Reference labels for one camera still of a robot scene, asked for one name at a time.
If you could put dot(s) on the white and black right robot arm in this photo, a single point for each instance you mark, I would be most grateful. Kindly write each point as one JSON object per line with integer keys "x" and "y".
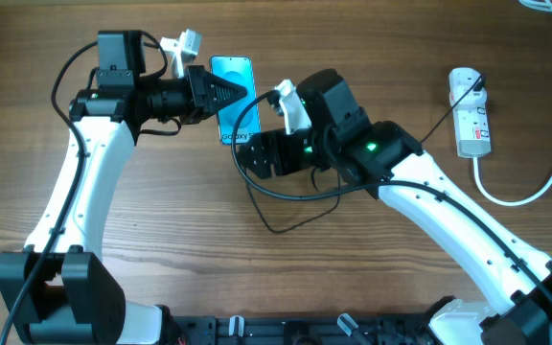
{"x": 385, "y": 161}

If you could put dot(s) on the white power strip socket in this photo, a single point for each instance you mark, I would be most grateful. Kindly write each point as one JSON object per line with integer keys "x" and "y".
{"x": 468, "y": 96}

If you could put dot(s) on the Galaxy S25 smartphone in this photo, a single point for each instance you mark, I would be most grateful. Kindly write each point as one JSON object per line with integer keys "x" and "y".
{"x": 239, "y": 70}

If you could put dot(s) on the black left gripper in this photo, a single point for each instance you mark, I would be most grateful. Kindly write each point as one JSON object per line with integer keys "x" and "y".
{"x": 202, "y": 81}

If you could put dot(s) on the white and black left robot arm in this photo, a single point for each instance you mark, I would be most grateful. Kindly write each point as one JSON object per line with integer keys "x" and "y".
{"x": 56, "y": 288}

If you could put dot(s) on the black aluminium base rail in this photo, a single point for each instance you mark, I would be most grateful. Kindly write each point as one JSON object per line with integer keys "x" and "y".
{"x": 397, "y": 329}

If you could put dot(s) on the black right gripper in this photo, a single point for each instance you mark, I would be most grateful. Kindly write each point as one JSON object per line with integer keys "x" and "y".
{"x": 268, "y": 142}

